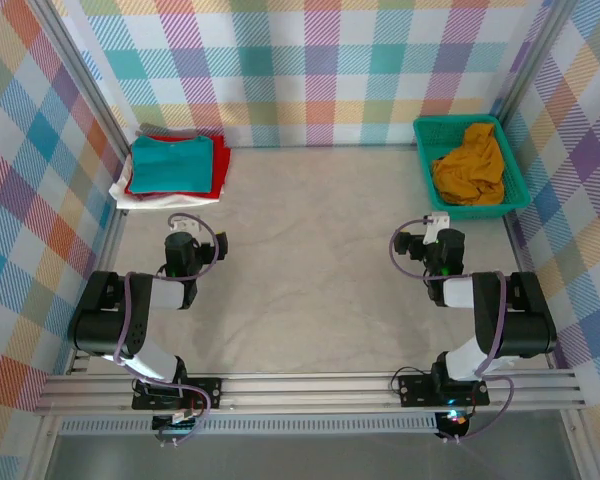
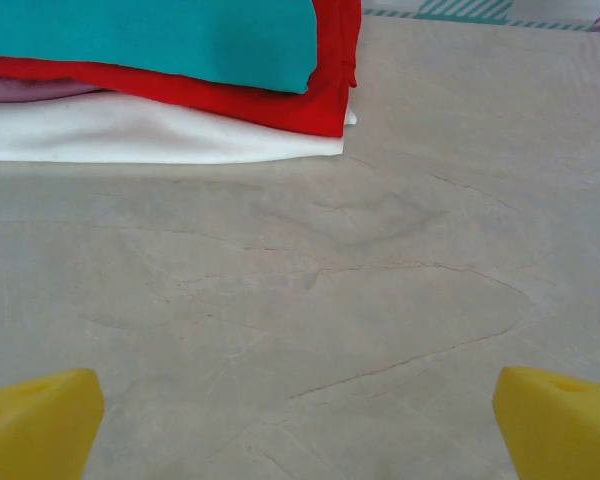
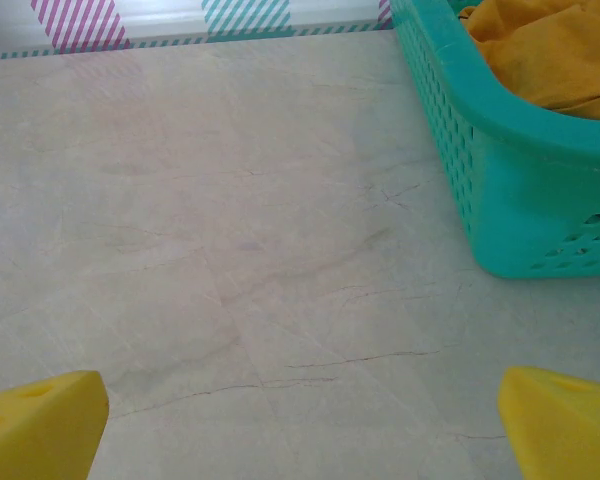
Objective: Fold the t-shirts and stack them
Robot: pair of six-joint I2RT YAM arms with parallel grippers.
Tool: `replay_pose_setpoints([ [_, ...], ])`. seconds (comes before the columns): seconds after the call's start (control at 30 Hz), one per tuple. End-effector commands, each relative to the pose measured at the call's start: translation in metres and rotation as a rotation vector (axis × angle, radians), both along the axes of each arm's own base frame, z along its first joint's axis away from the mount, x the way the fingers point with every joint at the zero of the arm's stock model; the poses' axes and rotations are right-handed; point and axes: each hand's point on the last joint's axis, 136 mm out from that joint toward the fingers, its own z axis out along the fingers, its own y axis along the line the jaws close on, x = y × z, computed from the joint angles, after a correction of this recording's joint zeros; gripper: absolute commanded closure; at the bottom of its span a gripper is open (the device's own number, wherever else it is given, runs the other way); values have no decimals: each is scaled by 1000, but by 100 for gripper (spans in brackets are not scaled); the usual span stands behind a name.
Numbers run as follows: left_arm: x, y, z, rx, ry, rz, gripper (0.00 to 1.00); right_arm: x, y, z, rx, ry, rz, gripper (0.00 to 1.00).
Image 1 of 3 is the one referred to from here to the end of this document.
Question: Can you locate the yellow printed t-shirt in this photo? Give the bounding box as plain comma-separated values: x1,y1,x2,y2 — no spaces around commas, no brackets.
431,122,506,206

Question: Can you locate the stack of folded shirts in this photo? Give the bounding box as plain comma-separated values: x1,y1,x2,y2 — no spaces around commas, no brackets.
123,133,233,201

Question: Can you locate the white folded t-shirt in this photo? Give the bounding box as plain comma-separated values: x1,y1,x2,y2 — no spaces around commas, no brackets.
108,154,225,211

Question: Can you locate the teal folded t-shirt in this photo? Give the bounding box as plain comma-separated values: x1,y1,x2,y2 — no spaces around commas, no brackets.
128,135,216,196

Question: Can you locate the teal plastic mesh basket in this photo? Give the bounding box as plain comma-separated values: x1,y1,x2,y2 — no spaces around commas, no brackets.
412,114,533,222

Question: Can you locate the grey folded t-shirt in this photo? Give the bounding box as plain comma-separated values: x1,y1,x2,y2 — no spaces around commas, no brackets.
133,122,241,149

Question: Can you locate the small black electronics board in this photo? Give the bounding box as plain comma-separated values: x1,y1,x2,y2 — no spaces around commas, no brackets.
435,409,472,441
151,410,205,445

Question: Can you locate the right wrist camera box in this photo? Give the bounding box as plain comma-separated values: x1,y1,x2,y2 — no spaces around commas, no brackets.
423,211,453,245

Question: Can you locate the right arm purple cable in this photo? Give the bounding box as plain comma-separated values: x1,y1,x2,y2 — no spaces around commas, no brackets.
389,217,515,444

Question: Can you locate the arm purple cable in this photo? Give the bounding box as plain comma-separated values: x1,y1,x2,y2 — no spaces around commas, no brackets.
389,217,515,444
113,213,220,446

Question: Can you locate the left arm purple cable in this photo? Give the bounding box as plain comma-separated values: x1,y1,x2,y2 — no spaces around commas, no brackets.
113,213,220,446

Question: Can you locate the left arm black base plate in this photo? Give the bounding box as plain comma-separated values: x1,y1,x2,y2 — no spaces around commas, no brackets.
131,377,224,410

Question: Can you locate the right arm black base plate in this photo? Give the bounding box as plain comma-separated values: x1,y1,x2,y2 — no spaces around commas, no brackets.
397,372,491,407

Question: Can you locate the aluminium mounting rail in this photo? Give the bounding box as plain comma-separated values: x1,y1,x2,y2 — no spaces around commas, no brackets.
33,368,589,416

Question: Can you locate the grey slotted cable duct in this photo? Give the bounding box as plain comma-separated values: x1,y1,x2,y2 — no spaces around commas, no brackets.
59,417,440,435

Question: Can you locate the aluminium frame post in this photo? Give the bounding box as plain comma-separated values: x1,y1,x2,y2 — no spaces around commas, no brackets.
29,0,134,151
489,0,579,124

